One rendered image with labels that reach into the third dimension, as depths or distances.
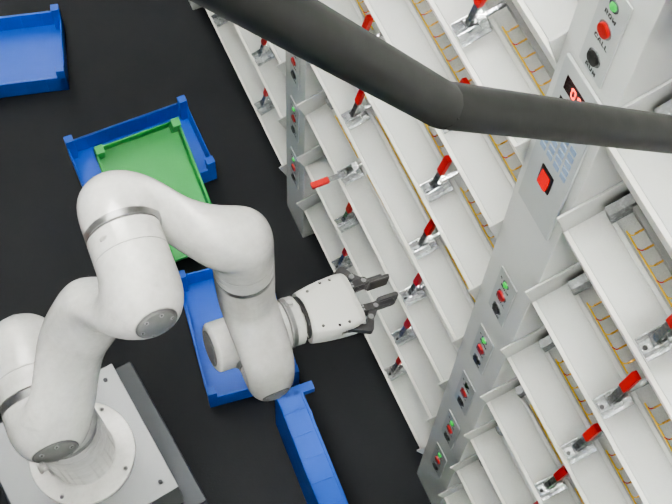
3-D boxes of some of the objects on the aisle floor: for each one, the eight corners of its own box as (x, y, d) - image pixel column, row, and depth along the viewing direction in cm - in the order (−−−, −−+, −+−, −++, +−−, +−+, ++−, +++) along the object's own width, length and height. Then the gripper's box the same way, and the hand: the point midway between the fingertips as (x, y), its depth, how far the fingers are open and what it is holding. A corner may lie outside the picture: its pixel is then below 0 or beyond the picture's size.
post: (436, 513, 254) (679, -33, 94) (416, 473, 258) (619, -120, 97) (520, 475, 258) (891, -110, 98) (499, 436, 262) (826, -191, 101)
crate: (224, 243, 280) (227, 240, 272) (141, 275, 276) (142, 273, 268) (176, 122, 280) (178, 116, 272) (93, 152, 276) (93, 146, 268)
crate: (-56, 105, 293) (-65, 86, 286) (-58, 36, 302) (-67, 17, 295) (69, 89, 296) (63, 71, 289) (63, 22, 305) (57, 3, 298)
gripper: (318, 353, 196) (417, 318, 202) (278, 268, 202) (376, 237, 208) (310, 371, 202) (407, 337, 208) (272, 289, 208) (367, 258, 215)
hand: (381, 291), depth 208 cm, fingers open, 3 cm apart
